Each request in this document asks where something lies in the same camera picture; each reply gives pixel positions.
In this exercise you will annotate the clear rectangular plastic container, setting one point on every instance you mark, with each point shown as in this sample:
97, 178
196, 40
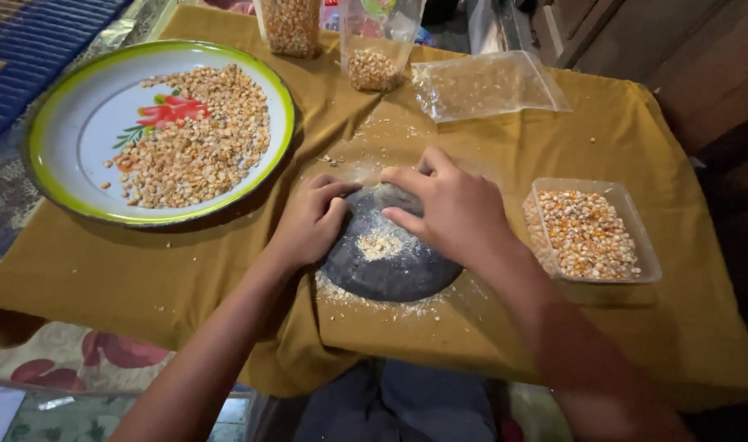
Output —
649, 248

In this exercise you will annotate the heap of whole corn kernels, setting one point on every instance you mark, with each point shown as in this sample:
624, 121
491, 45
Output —
585, 236

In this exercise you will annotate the mustard yellow cloth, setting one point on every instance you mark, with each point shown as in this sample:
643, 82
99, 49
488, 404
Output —
533, 344

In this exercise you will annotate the brown wooden cabinet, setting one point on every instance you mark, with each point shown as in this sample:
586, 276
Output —
687, 55

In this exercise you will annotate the grey stone pestle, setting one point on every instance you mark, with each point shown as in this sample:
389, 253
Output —
387, 196

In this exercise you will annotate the round dark grinding stone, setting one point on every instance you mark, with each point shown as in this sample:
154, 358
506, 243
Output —
392, 279

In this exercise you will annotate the pile of cracked corn kernels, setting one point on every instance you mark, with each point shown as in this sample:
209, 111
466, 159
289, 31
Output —
208, 147

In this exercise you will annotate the person's left hand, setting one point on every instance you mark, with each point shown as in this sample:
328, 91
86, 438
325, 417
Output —
306, 227

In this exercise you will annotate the full clear corn bag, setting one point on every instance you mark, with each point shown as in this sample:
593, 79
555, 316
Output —
291, 27

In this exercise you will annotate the crushed corn meal heap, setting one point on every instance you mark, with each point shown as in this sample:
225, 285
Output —
380, 245

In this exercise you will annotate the person's dark blue trousers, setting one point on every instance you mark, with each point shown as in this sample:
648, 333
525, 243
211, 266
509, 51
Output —
398, 405

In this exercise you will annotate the partly filled clear corn bag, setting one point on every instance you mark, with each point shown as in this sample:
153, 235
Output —
377, 64

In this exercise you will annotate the scattered corn crumbs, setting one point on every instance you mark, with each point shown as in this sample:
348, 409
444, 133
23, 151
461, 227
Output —
349, 298

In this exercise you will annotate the green-rimmed floral enamel tray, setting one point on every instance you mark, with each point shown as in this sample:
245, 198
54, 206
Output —
73, 129

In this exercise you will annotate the pink floral floor mat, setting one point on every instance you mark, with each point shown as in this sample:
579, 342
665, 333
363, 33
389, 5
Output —
73, 356

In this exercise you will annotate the person's right hand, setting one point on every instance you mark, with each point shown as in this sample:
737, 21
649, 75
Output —
466, 215

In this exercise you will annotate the empty clear plastic bag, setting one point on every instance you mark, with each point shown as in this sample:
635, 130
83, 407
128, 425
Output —
490, 86

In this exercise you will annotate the blue striped mat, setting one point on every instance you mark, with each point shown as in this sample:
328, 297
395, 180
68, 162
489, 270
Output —
36, 55

